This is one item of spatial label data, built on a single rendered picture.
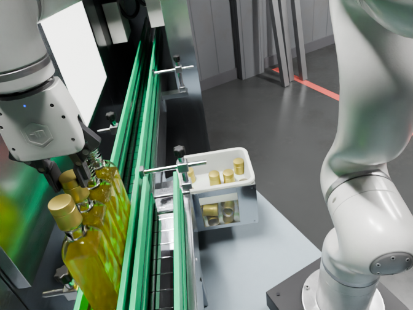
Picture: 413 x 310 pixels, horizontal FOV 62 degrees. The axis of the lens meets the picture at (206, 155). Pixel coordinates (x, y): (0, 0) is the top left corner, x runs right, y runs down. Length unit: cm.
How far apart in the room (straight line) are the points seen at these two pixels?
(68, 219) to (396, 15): 46
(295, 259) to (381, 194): 54
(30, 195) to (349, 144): 56
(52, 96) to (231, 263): 79
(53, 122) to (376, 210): 49
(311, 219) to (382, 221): 167
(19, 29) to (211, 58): 338
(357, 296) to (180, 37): 121
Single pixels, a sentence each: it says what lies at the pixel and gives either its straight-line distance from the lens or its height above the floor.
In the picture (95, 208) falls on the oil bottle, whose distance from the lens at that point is 61.
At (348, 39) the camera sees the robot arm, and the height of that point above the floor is 148.
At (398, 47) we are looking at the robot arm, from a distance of 49.
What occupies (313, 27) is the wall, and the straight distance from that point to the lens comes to 454.
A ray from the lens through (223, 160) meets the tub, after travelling 109.
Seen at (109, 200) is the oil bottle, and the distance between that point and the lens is 65.
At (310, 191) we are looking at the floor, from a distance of 241.
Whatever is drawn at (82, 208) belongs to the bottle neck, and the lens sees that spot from 60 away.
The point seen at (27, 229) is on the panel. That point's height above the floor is 122.
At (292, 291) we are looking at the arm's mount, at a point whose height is 81.
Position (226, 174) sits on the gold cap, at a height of 98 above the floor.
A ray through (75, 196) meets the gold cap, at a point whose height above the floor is 130.
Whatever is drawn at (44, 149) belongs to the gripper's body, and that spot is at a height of 140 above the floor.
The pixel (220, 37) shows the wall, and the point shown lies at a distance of 378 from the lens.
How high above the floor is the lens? 164
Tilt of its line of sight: 36 degrees down
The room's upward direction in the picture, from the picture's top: 10 degrees counter-clockwise
